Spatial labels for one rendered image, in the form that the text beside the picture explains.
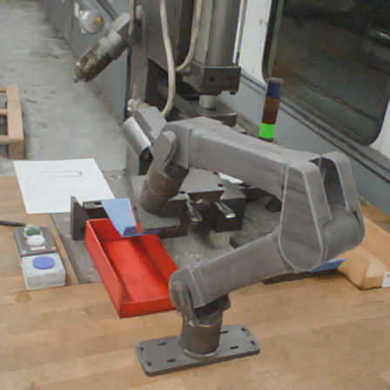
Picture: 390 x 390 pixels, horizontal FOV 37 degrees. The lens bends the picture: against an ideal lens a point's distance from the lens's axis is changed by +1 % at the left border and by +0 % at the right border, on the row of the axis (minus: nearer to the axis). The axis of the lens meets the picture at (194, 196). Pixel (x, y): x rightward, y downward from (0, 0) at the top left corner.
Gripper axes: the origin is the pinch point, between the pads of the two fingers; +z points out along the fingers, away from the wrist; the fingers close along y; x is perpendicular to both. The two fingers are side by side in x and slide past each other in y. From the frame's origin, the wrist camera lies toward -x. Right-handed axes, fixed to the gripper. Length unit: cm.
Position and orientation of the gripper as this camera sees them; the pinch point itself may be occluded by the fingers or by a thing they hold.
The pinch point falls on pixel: (142, 228)
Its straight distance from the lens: 104.2
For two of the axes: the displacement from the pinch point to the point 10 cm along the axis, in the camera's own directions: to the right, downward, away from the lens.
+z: -3.0, 5.5, 7.8
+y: -2.8, -8.3, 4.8
